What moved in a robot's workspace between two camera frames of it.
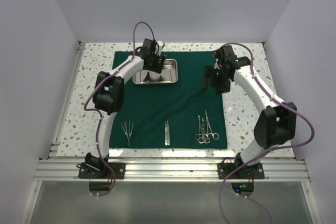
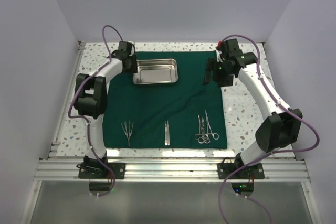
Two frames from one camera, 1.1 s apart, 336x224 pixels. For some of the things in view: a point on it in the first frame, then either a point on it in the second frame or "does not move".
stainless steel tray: (169, 74) does not move
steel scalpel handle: (166, 134) does not move
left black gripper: (157, 67) to (134, 69)
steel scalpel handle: (168, 134) does not move
